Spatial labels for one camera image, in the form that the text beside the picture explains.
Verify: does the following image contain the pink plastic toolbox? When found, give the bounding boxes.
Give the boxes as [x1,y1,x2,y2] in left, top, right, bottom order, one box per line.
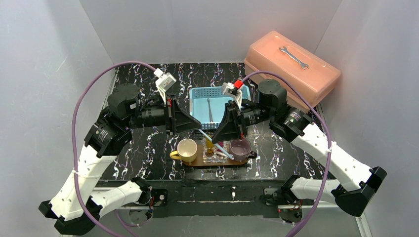
[244,31,341,107]

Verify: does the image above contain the purple translucent cup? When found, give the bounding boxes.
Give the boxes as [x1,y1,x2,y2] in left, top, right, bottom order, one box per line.
[229,139,258,161]

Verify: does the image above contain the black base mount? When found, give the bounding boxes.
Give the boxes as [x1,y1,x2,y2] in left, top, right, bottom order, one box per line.
[134,189,168,207]
[260,188,314,208]

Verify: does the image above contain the clear plastic package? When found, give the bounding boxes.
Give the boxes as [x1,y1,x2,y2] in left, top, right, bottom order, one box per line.
[202,137,228,162]

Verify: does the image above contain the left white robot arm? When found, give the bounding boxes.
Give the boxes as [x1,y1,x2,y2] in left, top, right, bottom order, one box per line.
[39,83,201,236]

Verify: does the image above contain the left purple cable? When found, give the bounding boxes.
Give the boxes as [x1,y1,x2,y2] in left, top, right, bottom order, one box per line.
[71,61,165,237]

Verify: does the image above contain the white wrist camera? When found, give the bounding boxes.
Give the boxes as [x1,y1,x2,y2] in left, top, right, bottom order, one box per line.
[221,79,244,108]
[154,69,177,104]

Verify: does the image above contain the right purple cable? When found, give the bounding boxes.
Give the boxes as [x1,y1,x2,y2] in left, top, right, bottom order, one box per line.
[235,70,333,237]

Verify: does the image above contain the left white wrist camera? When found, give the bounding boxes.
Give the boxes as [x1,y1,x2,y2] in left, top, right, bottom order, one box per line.
[154,69,177,104]

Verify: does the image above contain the brown wooden oval tray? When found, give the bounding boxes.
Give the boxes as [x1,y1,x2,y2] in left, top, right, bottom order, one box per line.
[184,145,249,167]

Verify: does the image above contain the yellow toothpaste tube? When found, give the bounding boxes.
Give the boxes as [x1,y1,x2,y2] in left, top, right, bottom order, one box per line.
[205,138,214,157]

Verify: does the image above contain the cream yellow mug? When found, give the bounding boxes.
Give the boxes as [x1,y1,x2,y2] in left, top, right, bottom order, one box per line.
[169,138,198,163]

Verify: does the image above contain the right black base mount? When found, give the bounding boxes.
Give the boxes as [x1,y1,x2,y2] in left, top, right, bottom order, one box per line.
[260,188,314,208]

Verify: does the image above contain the silver open-end wrench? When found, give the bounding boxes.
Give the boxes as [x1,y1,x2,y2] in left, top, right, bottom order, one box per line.
[279,46,309,70]

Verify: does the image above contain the aluminium frame rail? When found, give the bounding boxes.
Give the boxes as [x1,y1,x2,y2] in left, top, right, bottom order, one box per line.
[65,185,365,210]

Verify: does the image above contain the purple cable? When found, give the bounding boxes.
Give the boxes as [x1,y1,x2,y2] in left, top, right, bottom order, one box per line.
[235,70,333,237]
[71,61,165,237]

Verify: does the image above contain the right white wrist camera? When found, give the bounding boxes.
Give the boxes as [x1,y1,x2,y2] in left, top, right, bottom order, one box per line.
[221,79,244,108]

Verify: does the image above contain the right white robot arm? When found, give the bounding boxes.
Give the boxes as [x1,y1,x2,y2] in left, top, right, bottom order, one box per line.
[212,79,387,217]

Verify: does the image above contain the pink toothpaste tube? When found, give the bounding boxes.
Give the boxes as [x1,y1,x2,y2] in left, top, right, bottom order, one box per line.
[215,142,224,154]

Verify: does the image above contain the light blue plastic basket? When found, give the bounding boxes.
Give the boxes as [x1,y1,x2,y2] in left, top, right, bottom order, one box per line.
[189,86,232,130]

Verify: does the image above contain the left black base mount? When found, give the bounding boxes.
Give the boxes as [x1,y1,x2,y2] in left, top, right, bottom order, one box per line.
[134,189,168,207]

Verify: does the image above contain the grey toothbrush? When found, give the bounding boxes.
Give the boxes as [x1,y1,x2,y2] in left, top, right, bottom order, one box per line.
[207,98,213,123]

